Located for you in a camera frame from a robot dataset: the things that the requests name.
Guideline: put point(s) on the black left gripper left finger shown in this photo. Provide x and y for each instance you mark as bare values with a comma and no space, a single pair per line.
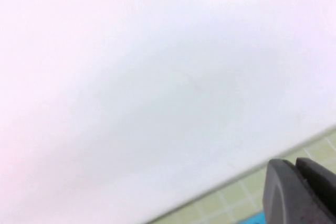
286,197

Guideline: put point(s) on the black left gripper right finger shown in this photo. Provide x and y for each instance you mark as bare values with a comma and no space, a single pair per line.
325,192

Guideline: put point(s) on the wooden number shape puzzle board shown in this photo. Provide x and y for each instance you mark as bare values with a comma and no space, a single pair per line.
256,220

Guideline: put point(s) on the green checkered table mat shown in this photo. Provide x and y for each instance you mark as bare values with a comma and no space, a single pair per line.
236,203

